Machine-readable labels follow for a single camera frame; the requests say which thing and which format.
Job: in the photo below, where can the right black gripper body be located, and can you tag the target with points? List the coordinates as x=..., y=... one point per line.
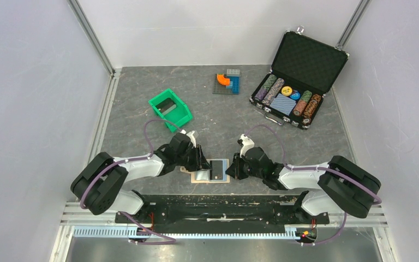
x=243, y=170

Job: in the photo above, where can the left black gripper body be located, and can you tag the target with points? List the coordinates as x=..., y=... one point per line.
x=190, y=159

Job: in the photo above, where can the beige leather card holder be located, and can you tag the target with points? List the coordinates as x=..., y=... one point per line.
x=203, y=176

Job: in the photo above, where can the dark card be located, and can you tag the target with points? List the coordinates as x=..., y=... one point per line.
x=166, y=106

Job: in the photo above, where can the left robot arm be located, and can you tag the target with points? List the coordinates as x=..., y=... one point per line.
x=100, y=185

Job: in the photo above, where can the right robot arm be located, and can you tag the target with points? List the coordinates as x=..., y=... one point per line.
x=335, y=186

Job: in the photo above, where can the blue playing card deck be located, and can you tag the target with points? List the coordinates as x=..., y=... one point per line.
x=283, y=104

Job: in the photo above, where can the green plastic bin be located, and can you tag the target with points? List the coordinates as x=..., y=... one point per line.
x=179, y=116

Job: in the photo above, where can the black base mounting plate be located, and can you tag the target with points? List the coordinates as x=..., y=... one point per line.
x=224, y=213

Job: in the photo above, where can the grey lego baseplate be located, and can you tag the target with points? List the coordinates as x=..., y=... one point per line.
x=220, y=89

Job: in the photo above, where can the pink grey chip stack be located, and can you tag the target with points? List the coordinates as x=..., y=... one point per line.
x=273, y=91

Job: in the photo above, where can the yellow dealer chip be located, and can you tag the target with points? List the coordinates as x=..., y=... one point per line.
x=287, y=91

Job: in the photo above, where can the blue dealer chip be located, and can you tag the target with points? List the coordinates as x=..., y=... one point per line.
x=295, y=95

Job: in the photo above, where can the green red chip stack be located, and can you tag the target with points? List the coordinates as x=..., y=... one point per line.
x=302, y=103

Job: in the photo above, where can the orange curved lego piece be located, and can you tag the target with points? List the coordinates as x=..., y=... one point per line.
x=223, y=80

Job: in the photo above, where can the blue lego bricks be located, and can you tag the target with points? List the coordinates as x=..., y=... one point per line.
x=234, y=85

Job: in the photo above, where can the purple green chip stack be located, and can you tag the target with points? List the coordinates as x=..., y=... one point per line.
x=265, y=87

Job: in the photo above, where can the orange black chip stack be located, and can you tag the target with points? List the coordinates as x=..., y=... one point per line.
x=310, y=108

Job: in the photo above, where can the grey lego brick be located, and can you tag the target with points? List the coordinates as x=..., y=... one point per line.
x=232, y=72

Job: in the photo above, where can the black poker chip case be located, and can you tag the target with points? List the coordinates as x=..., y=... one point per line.
x=306, y=65

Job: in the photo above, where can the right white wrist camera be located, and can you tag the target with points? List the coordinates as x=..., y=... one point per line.
x=246, y=144

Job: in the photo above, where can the white slotted cable duct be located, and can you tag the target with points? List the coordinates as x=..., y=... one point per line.
x=133, y=232

